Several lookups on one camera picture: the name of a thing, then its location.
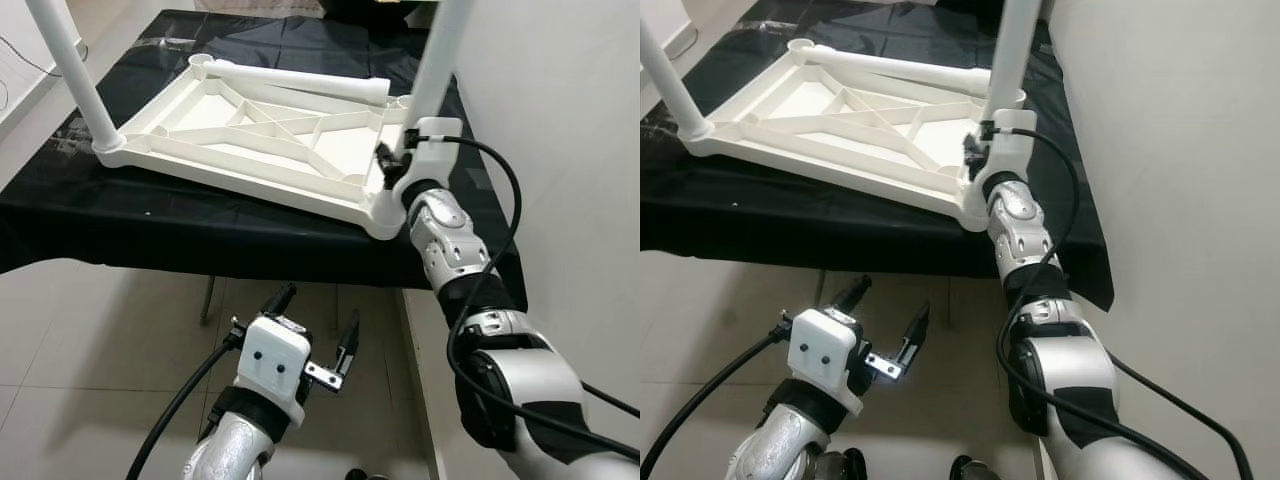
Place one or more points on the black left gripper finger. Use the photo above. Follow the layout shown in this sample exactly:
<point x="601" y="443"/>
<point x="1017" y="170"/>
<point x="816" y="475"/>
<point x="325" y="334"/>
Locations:
<point x="855" y="294"/>
<point x="280" y="302"/>
<point x="350" y="340"/>
<point x="915" y="338"/>

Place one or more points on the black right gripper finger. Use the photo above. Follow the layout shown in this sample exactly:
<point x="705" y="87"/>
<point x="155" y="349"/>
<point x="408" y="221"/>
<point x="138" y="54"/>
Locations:
<point x="389" y="156"/>
<point x="975" y="139"/>

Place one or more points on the white plastic table top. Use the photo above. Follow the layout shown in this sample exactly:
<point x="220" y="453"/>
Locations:
<point x="250" y="155"/>
<point x="850" y="130"/>

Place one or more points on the clear tape strip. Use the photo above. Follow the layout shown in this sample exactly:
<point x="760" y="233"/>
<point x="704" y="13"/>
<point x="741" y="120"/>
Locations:
<point x="170" y="41"/>

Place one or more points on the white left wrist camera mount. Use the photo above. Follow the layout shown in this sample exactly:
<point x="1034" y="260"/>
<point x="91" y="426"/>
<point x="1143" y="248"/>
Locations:
<point x="822" y="350"/>
<point x="272" y="360"/>

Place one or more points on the crumpled clear tape patch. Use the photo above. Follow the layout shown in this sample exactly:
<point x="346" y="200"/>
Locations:
<point x="72" y="142"/>
<point x="662" y="128"/>

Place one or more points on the black tablecloth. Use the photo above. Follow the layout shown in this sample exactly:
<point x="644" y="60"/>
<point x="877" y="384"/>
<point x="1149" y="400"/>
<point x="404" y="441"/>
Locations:
<point x="150" y="215"/>
<point x="780" y="215"/>

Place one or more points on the dark robot left leg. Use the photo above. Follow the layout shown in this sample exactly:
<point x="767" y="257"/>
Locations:
<point x="842" y="466"/>

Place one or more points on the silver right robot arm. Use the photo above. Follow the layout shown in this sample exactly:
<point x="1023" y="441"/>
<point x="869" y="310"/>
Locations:
<point x="1020" y="235"/>
<point x="450" y="245"/>

